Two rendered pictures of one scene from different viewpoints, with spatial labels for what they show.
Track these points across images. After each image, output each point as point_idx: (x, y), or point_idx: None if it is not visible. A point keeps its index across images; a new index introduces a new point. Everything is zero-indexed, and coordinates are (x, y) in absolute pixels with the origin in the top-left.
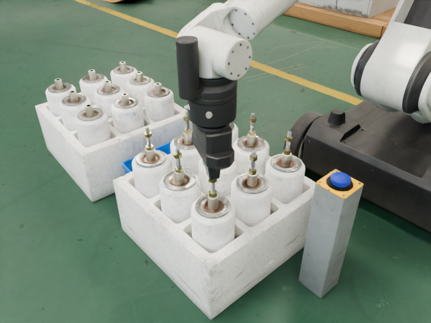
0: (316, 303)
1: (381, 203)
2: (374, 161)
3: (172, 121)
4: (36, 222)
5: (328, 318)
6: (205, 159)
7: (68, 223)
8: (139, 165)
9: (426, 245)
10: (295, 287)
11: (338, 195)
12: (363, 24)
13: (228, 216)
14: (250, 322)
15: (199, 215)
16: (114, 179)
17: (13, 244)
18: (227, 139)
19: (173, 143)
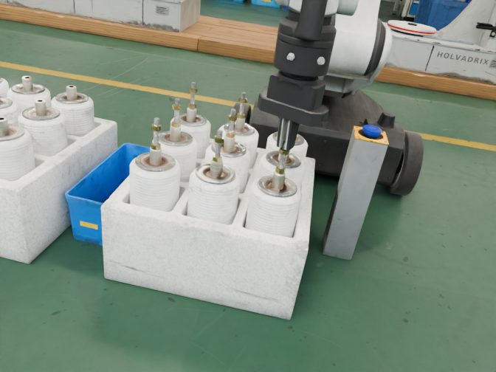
0: (351, 265)
1: (334, 170)
2: (325, 132)
3: (102, 133)
4: None
5: (369, 272)
6: (307, 118)
7: (15, 300)
8: (151, 171)
9: (373, 195)
10: (325, 260)
11: (382, 142)
12: (178, 38)
13: (299, 190)
14: (321, 304)
15: (275, 198)
16: (51, 222)
17: None
18: (323, 91)
19: (161, 143)
